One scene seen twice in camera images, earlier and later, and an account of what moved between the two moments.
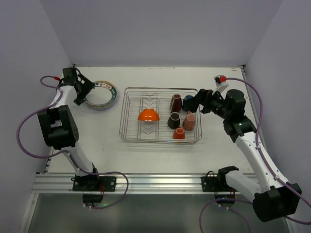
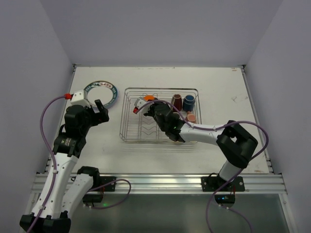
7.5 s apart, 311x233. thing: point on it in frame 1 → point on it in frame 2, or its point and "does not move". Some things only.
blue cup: [188, 103] does not move
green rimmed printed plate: [103, 95] does not move
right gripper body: [204, 101] → [150, 109]
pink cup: [189, 122] does not move
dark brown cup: [176, 103] does not move
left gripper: [81, 88] → [97, 116]
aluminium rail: [151, 184] does not move
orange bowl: [148, 114] → [148, 97]
